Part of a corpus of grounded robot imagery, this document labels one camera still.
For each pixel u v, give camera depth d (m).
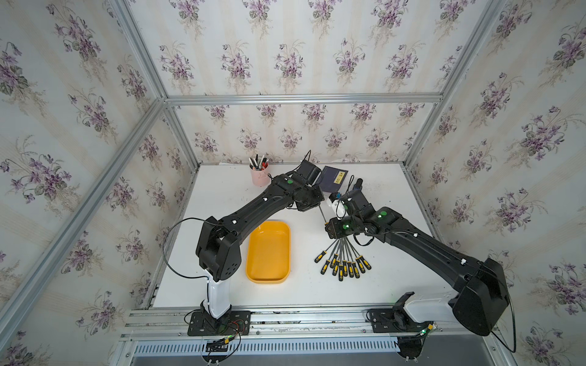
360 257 0.88
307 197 0.70
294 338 0.72
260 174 1.02
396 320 0.67
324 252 0.88
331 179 1.12
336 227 0.69
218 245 0.47
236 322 0.73
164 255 0.94
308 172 0.65
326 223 0.79
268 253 0.87
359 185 1.05
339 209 0.69
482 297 0.39
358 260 0.86
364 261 0.86
